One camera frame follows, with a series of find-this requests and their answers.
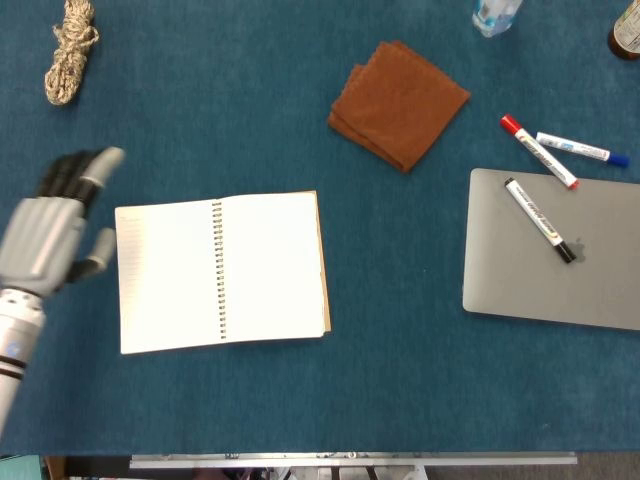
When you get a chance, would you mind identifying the silver laptop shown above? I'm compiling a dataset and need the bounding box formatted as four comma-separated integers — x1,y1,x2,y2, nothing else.
461,167,640,332

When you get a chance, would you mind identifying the red whiteboard marker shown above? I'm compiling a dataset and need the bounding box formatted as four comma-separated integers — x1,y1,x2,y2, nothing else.
500,114,581,191

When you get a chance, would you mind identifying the black whiteboard marker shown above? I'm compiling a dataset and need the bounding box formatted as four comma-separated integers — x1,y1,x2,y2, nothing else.
503,177,578,265

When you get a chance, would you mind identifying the folded brown cloth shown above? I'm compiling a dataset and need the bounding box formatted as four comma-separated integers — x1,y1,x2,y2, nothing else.
327,40,472,174

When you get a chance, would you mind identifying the beige rope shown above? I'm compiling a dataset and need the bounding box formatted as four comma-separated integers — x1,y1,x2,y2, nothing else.
44,0,100,107

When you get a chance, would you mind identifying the aluminium frame rail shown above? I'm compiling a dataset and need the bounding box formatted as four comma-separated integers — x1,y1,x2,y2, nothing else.
129,452,578,470

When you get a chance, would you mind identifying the brown glass bottle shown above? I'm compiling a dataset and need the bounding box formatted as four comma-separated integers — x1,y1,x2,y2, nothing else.
607,0,640,61

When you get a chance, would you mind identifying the kraft spiral notebook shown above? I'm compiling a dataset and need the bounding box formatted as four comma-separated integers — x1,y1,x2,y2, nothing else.
114,189,332,356

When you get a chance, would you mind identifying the blue whiteboard marker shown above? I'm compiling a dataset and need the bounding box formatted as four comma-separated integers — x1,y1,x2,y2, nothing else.
535,131,631,167

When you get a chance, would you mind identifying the clear plastic water bottle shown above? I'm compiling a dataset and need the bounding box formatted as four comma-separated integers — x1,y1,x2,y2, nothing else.
472,0,524,38

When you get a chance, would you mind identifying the teal box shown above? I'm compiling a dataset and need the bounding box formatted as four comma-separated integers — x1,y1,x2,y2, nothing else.
0,454,42,480

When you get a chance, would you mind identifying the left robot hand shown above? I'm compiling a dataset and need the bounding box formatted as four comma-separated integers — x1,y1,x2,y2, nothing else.
0,146,127,302

